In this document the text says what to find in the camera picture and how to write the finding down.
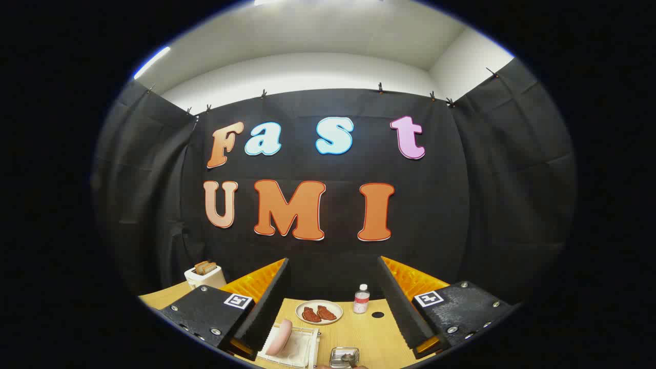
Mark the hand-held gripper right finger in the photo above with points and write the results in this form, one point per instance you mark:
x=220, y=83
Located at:
x=397, y=302

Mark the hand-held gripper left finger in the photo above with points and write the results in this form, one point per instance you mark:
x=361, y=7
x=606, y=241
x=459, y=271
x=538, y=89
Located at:
x=271, y=302

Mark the pink plate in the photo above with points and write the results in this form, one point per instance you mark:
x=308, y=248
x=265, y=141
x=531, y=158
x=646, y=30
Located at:
x=279, y=338

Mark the cream round plate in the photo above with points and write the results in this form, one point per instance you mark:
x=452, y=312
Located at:
x=335, y=307

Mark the clear bottle with red label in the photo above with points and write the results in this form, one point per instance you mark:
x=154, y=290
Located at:
x=361, y=301

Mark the red-brown steak piece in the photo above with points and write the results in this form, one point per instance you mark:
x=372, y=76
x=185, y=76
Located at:
x=310, y=314
x=326, y=312

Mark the white toaster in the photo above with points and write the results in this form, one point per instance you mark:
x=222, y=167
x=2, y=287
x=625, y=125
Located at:
x=205, y=279

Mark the toast slice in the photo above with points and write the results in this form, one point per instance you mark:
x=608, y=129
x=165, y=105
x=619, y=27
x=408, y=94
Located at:
x=209, y=268
x=201, y=266

